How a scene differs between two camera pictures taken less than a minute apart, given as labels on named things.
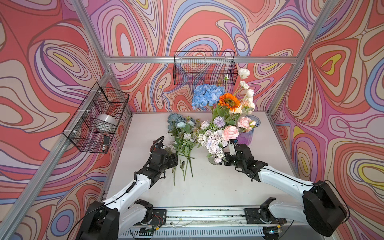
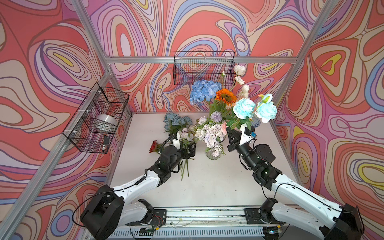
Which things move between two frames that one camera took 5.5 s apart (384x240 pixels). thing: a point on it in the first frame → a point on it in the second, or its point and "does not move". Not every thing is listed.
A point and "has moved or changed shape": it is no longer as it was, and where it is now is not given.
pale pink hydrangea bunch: (213, 141) has moved or changed shape
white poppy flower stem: (248, 99) has moved or changed shape
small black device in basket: (106, 140) does not move
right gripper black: (227, 155) → (236, 139)
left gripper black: (171, 159) → (190, 153)
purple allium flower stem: (219, 121) → (216, 117)
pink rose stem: (245, 124) → (224, 128)
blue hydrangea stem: (206, 94) has moved or changed shape
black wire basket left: (95, 123) does not move
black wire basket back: (199, 67) does not move
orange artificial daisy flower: (230, 101) has moved or changed shape
